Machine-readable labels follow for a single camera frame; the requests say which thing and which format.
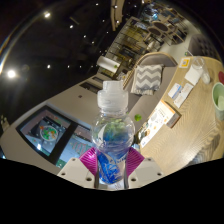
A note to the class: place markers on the grey wood-trimmed sofa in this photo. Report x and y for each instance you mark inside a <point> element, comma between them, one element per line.
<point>166,71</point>

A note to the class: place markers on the pale green mug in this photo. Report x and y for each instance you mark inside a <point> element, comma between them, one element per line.
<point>219,100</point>

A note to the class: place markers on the white paper napkin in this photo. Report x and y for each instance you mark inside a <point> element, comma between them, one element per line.
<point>192,76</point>

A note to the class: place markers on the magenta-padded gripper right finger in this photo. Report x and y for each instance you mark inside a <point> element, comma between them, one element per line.
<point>143,170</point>

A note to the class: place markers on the white paper leaflet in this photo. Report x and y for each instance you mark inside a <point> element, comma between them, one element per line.
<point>185,95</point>

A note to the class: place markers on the small yellow card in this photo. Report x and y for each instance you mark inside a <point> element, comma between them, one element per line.
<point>185,62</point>

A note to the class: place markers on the black-framed illustrated wall panel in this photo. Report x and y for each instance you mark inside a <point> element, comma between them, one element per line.
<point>50,133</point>

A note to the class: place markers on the grey white chevron cushion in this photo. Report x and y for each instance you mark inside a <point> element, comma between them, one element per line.
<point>146,78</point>

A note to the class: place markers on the clear blue-labelled water bottle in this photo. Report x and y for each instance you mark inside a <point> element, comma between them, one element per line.
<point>112,140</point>

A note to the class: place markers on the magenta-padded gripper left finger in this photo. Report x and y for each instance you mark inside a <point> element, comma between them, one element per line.
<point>75,170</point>

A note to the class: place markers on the group of dining chairs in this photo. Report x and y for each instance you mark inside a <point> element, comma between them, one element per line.
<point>163,25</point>

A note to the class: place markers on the thick white book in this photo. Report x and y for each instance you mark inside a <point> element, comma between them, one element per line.
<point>158,121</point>

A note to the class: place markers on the group of ceiling spotlights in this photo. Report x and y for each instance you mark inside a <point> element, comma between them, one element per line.
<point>11,73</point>

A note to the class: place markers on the white round pillar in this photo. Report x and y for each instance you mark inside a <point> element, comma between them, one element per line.
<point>107,63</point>

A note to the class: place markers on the small blue white packet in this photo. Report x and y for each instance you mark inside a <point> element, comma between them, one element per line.
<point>174,90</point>

